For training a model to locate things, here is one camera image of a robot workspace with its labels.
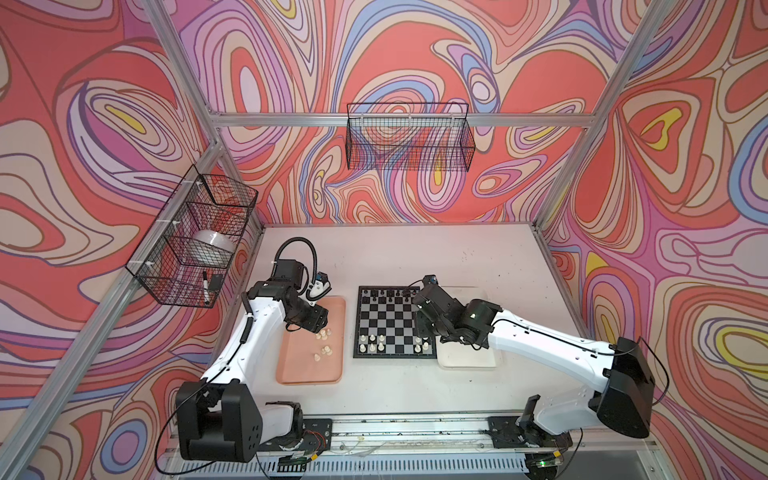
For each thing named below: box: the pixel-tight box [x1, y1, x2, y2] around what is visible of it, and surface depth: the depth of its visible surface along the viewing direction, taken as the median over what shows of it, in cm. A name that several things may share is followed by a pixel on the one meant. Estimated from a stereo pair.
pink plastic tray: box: [276, 296, 346, 385], surface depth 86 cm
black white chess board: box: [353, 286, 437, 359], surface depth 89 cm
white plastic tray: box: [436, 336, 496, 369], surface depth 87 cm
